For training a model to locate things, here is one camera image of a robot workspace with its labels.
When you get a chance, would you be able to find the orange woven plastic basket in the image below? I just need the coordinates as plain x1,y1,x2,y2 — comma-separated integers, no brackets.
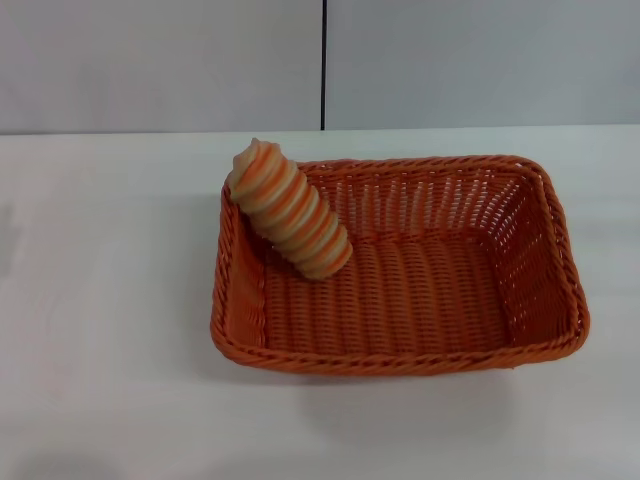
208,154,593,379

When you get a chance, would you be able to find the orange striped spiral bread roll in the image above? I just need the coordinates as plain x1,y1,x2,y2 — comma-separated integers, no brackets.
229,138,354,279

